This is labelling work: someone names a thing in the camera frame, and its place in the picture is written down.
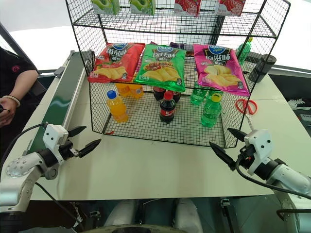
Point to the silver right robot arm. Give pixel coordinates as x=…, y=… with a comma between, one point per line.
x=291, y=178

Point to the black bag with white print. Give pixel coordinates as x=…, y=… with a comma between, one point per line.
x=300, y=103

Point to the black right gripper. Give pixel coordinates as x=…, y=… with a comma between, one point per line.
x=246, y=157

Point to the magenta potato chips bag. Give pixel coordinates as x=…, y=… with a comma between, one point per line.
x=221, y=70

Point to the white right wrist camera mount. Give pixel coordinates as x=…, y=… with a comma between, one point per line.
x=260, y=143

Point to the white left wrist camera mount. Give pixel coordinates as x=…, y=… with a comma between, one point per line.
x=53, y=134

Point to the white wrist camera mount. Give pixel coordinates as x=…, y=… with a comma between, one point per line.
x=53, y=134
x=260, y=143

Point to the red potato chips bag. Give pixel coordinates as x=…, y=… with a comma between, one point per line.
x=116, y=63

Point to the red strawberry drink carton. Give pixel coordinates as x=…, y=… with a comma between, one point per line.
x=187, y=7
x=230, y=6

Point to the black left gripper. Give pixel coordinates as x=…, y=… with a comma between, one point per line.
x=66, y=150

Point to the black cylindrical tumbler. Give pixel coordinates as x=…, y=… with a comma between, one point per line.
x=262, y=68

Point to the person in black shirt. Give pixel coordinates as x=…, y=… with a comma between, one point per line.
x=12, y=63

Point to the purple snack bag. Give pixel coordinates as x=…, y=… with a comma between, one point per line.
x=178, y=46

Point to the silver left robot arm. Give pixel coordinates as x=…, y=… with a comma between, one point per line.
x=20, y=167

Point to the small red clip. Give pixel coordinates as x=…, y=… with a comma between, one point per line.
x=110, y=133

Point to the orange soda bottle blue cap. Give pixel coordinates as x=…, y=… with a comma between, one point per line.
x=117, y=109

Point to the green soda bottle yellow cap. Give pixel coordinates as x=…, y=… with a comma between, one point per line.
x=211, y=114

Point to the cola bottle red cap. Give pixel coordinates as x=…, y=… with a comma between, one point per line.
x=167, y=111

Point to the person's bare forearm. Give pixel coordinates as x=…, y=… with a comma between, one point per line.
x=23, y=82

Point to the grey rounded leg shape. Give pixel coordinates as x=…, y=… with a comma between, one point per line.
x=120, y=214
x=188, y=214

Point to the green conveyor belt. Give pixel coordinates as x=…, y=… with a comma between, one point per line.
x=60, y=99

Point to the green potato chips bag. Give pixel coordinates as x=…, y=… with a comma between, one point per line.
x=161, y=70

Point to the green apple drink carton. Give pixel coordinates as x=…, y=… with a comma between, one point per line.
x=142, y=6
x=105, y=6

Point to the green ribbed plastic bottle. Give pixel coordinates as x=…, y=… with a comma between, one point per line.
x=244, y=52

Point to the person's hand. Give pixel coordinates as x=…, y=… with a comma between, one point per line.
x=8, y=114

